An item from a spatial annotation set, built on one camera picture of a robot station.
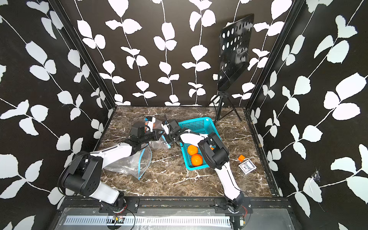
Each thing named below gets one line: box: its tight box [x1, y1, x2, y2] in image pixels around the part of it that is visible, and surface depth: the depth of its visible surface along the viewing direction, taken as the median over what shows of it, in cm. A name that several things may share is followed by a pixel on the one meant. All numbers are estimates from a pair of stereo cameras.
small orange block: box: [238, 154, 246, 162], surface depth 92 cm
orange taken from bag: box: [191, 153, 203, 167], surface depth 86 cm
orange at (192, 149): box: [187, 144, 198, 156], surface depth 92 cm
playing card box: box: [238, 159, 257, 175], surface depth 88 cm
